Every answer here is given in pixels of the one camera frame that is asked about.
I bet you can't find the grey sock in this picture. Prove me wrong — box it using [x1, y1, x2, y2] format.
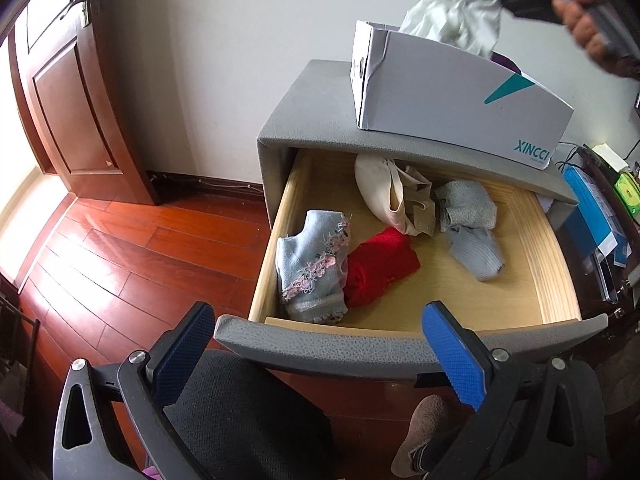
[434, 180, 498, 233]
[445, 225, 506, 282]

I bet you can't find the white cloth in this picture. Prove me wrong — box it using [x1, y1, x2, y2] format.
[399, 0, 503, 58]

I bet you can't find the dark wooden side table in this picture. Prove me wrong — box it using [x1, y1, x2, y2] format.
[555, 145, 640, 361]

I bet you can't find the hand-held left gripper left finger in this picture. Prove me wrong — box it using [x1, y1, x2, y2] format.
[52, 301, 217, 480]

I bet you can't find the white cardboard box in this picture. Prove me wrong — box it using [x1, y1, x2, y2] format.
[350, 20, 575, 172]

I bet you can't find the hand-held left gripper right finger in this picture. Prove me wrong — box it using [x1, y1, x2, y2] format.
[421, 301, 613, 480]

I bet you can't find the purple cloth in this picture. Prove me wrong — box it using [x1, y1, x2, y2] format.
[492, 52, 523, 76]

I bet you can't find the black floor cable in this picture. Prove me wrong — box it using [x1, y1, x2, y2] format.
[150, 172, 261, 192]

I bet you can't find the grey cabinet drawer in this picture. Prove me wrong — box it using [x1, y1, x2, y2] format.
[214, 147, 610, 381]

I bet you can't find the light blue underwear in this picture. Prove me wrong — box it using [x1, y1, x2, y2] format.
[275, 210, 352, 325]

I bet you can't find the person's leg in black trousers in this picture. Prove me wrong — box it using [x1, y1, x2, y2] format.
[165, 349, 333, 480]

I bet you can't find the brown wooden door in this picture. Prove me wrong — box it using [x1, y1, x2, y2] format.
[7, 0, 161, 206]

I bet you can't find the blue carton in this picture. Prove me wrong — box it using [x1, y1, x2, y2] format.
[562, 165, 628, 266]

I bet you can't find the dark metal rack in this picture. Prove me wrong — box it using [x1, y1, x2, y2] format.
[0, 280, 41, 411]

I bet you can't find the brown slipper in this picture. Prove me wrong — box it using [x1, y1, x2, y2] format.
[391, 394, 451, 478]

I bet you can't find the cream bra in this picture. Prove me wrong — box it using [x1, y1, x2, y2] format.
[354, 154, 437, 237]

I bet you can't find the person's right hand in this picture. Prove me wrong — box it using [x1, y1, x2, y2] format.
[552, 0, 618, 63]

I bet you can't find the red underwear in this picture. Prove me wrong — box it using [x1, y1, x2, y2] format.
[344, 226, 421, 309]

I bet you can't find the green tissue packet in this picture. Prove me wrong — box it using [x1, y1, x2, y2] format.
[615, 172, 640, 218]

